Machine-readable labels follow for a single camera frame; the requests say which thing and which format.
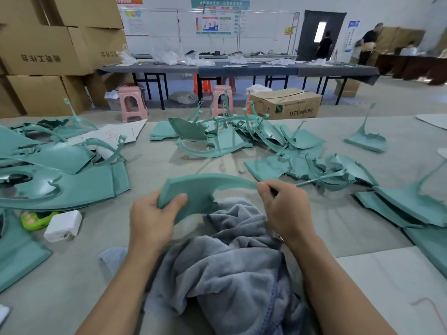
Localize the white power adapter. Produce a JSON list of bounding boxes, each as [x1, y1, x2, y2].
[[43, 210, 83, 243]]

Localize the dark door with window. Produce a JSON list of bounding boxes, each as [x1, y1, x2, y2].
[[297, 10, 347, 62]]

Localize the grey-blue wiping cloth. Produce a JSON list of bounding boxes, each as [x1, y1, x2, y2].
[[98, 199, 322, 335]]

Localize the white foam sheet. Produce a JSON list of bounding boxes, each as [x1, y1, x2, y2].
[[415, 113, 447, 131], [334, 246, 447, 335]]

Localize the person's right hand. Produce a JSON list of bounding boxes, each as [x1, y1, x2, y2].
[[256, 179, 318, 248]]

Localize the person's left forearm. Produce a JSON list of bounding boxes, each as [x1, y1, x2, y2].
[[75, 248, 165, 335]]

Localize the person's right forearm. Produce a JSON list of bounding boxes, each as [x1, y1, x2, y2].
[[286, 230, 398, 335]]

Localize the person's left hand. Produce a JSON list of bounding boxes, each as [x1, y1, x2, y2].
[[128, 190, 190, 264]]

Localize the heap of clear plastic bags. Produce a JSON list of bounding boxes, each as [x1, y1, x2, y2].
[[116, 48, 216, 67]]

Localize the green and yellow gadget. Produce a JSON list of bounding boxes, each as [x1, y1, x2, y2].
[[20, 210, 60, 232]]

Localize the single green plastic part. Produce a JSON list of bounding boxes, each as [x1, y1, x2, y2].
[[157, 173, 261, 226]]

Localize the stack of brown cardboard boxes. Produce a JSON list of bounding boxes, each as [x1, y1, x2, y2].
[[0, 0, 129, 117]]

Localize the white paper sheet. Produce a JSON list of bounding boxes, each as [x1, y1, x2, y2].
[[66, 120, 148, 151]]

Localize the brown cardboard box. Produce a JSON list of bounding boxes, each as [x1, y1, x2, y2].
[[248, 88, 324, 120]]

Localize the pink plastic stool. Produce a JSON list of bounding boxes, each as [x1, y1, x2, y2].
[[117, 86, 149, 123], [211, 85, 235, 117]]

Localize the long grey work table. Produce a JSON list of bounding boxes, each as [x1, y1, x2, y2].
[[98, 60, 381, 110]]

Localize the orange object under table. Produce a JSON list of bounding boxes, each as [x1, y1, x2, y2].
[[193, 74, 213, 98]]

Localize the pile of green plastic parts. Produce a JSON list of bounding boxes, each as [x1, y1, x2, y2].
[[0, 97, 447, 294]]

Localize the colourful wall poster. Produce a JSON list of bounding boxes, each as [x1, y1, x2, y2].
[[196, 13, 238, 36]]

